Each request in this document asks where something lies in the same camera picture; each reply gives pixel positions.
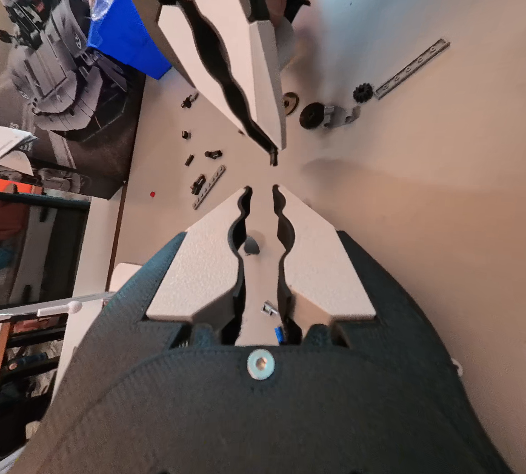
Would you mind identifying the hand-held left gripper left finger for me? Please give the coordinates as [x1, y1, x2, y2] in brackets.
[145, 186, 253, 337]

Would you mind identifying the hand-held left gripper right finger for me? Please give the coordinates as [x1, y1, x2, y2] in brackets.
[271, 184, 377, 334]

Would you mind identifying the long grey lego plate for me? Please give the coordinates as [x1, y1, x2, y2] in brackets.
[375, 39, 451, 100]
[193, 165, 227, 210]

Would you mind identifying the dark lego set box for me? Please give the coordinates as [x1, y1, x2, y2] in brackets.
[0, 0, 147, 200]

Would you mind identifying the black lego wheel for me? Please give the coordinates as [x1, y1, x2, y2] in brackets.
[299, 102, 325, 130]

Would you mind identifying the grey lego hook piece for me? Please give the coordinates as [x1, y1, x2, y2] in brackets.
[323, 104, 361, 127]

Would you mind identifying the lego sticker sheet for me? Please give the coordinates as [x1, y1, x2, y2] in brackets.
[0, 127, 38, 177]

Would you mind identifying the blue storage bin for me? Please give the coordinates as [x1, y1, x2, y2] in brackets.
[87, 0, 172, 80]

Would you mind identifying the white plug grey cable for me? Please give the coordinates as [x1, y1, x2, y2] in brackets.
[0, 292, 115, 321]

